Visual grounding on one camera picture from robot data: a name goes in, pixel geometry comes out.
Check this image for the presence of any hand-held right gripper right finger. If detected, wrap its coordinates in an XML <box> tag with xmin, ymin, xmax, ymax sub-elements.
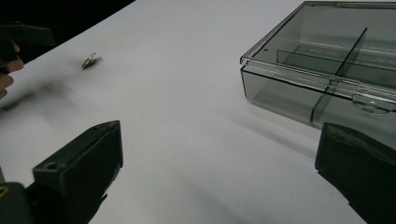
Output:
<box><xmin>315</xmin><ymin>121</ymin><xmax>396</xmax><ymax>224</ymax></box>

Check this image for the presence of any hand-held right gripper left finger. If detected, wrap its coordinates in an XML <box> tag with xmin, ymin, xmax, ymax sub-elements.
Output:
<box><xmin>32</xmin><ymin>120</ymin><xmax>124</xmax><ymax>224</ymax></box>

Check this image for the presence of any small shiny metal piece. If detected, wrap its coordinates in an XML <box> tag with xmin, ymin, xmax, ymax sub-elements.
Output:
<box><xmin>80</xmin><ymin>52</ymin><xmax>98</xmax><ymax>70</ymax></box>

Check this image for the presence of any clear grey plastic compartment box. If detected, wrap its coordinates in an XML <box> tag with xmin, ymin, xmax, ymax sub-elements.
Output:
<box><xmin>240</xmin><ymin>0</ymin><xmax>396</xmax><ymax>141</ymax></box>

